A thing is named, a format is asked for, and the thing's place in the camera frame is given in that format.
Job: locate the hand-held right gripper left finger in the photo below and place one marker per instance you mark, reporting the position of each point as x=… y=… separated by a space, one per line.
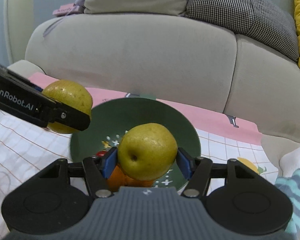
x=110 y=162

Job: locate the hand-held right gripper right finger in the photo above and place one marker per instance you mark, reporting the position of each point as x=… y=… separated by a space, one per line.
x=185 y=162

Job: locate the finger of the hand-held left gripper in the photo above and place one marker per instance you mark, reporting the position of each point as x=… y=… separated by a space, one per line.
x=72 y=120
x=39 y=89

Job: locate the small red fruit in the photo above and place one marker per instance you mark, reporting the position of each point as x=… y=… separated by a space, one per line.
x=101 y=153

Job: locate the yellow-green pear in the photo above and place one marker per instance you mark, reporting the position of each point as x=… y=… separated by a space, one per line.
x=147 y=150
x=70 y=92

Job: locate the green colander bowl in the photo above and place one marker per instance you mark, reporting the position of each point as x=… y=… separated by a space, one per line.
x=140 y=112

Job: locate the pink and white checked blanket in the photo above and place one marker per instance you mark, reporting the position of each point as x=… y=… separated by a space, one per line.
x=27 y=155

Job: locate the lilac ribbon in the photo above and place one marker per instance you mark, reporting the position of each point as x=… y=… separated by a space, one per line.
x=51 y=27

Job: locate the cream upholstered panel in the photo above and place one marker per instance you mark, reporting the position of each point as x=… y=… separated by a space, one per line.
x=18 y=22

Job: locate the pink gift box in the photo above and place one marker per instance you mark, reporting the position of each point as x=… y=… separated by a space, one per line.
x=65 y=10

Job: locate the beige sofa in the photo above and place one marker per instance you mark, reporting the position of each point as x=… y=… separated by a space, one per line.
x=140 y=55

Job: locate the grey plush toy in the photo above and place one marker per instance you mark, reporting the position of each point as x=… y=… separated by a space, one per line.
x=80 y=2

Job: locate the person's right white sock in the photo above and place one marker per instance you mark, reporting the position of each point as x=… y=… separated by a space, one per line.
x=293 y=160

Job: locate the person's right leg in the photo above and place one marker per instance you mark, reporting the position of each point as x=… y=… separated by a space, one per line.
x=295 y=200

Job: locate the houndstooth cushion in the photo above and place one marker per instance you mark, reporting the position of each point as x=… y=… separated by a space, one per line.
x=240 y=12

